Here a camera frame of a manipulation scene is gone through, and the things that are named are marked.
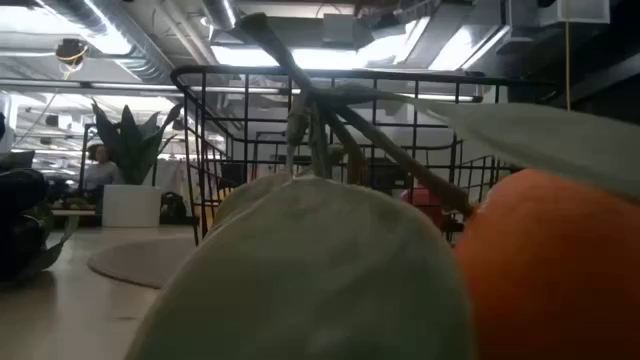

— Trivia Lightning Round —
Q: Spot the green plant white pot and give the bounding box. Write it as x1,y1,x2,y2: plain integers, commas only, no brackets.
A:
91,98,185,229

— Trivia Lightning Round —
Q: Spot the round grey mat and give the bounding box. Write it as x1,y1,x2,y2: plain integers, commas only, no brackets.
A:
87,233,199,290

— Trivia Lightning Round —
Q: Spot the black wire basket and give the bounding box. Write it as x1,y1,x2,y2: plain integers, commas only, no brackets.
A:
169,64,556,247

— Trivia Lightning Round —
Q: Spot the red apple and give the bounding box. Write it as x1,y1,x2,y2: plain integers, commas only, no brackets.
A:
399,185,447,229

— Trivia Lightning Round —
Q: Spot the round black ceiling fixture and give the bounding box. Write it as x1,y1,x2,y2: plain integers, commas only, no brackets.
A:
54,38,90,69

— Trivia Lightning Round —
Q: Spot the tangerine cluster with leaves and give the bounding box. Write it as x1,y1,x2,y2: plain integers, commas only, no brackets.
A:
124,12,640,360

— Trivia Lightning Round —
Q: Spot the black grape bunch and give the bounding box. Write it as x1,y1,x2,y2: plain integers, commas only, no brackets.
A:
0,167,79,284

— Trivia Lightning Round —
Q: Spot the black bag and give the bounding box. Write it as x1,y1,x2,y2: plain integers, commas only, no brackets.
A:
159,191,190,226

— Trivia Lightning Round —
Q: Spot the person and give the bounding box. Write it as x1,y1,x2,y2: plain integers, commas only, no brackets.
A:
81,143,125,214

